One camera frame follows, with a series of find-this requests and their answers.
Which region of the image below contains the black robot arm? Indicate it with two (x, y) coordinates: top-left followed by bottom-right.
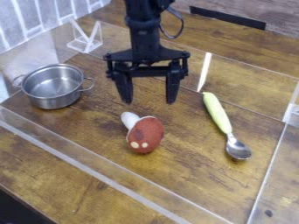
(105, 0), (191, 104)

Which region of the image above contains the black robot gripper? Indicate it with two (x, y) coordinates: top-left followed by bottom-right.
(105, 17), (191, 104)

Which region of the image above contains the red plush mushroom toy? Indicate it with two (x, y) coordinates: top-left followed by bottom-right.
(121, 112), (165, 154)

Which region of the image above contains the small silver pot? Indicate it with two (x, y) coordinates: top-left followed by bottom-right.
(13, 63), (95, 109)

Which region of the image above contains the black strip on wall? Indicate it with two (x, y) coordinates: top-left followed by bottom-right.
(190, 6), (267, 30)

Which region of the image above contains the clear acrylic right barrier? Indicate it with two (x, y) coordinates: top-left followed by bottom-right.
(247, 82), (299, 224)

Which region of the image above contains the clear acrylic triangular stand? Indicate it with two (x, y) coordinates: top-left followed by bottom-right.
(67, 20), (103, 53)

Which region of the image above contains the spoon with green handle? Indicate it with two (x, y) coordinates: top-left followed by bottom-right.
(203, 92), (253, 160)

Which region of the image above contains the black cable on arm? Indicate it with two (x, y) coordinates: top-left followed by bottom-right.
(157, 5), (186, 40)

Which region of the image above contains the clear acrylic front barrier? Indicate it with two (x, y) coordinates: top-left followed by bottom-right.
(0, 106), (234, 224)

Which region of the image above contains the clear acrylic barrier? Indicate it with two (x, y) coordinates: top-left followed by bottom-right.
(0, 106), (234, 224)
(247, 82), (299, 224)

